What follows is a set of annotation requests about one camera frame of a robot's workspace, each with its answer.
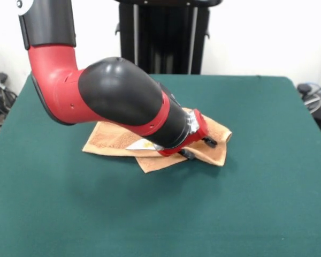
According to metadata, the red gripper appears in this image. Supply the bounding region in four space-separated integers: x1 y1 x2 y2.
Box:
157 109 218 161

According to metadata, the orange terry towel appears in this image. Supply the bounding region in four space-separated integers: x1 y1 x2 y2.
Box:
82 107 233 173

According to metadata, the dark green table cloth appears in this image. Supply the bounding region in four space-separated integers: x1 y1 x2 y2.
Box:
0 72 321 257

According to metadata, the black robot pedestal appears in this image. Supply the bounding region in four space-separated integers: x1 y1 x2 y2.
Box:
114 0 225 75

